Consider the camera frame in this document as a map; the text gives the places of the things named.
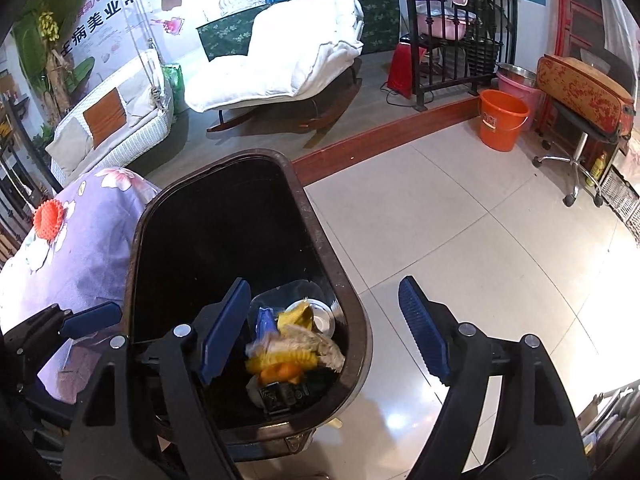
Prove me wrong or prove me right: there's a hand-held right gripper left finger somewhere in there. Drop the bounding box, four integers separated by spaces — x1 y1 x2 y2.
60 277 252 480

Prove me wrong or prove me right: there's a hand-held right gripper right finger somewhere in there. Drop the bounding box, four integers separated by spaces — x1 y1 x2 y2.
398 275 590 480

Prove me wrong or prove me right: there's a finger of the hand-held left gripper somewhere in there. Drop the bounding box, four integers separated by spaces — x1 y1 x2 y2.
10 302 124 362

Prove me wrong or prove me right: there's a yellow snack packet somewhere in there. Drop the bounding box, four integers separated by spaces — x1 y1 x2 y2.
247 309 322 377

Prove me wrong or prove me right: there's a blue and white paper cup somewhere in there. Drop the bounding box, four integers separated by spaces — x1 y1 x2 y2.
255 297 342 338

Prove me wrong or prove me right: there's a dark brown waste bin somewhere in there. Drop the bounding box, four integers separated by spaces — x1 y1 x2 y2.
122 147 374 467

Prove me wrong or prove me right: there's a white tissue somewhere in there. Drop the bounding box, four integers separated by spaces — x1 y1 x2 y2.
299 329 347 372

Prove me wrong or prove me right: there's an orange foam fruit net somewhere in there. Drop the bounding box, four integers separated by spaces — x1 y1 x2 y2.
33 199 66 239

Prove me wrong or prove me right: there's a white wicker swing sofa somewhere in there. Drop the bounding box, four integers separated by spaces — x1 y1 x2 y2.
46 49 177 187

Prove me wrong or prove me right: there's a brown cushion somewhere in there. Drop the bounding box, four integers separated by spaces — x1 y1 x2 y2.
82 87 126 144

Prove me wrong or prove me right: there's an orange plastic bucket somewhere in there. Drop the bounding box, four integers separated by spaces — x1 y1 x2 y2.
477 88 531 153

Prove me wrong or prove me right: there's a rolling metal stool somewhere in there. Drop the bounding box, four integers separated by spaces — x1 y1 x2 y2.
531 99 632 208

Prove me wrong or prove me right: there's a woven wicker basket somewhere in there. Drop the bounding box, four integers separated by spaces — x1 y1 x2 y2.
599 166 640 250

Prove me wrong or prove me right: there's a yellow bottle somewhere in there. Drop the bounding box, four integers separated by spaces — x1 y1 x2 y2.
589 152 609 184

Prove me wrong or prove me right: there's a green printed bag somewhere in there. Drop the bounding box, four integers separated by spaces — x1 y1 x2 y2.
162 62 185 112

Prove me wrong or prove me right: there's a pink plastic bucket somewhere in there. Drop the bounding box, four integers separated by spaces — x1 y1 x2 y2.
497 73 544 119

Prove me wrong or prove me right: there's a red bag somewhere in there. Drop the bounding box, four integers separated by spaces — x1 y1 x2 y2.
386 42 429 94

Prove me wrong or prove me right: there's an artificial banana plant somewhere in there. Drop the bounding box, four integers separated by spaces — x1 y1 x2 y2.
12 4 97 112

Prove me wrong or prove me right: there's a metal basin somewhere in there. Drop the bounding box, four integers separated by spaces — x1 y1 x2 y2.
494 62 532 82

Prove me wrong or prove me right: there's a white padded lounge chair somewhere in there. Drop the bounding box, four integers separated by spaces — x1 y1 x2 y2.
184 0 365 134

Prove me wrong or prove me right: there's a green patterned cabinet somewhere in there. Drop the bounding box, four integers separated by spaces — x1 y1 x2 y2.
195 0 402 62

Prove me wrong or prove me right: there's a pink basin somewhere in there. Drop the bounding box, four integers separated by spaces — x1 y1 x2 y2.
416 7 479 42

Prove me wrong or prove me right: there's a black iron rack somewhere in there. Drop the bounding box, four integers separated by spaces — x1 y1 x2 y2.
404 0 517 112

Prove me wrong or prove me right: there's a black iron bed frame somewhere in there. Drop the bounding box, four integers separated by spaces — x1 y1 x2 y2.
0 94 63 263

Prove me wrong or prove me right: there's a large printed wall poster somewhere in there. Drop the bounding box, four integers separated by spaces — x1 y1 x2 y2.
47 0 341 92

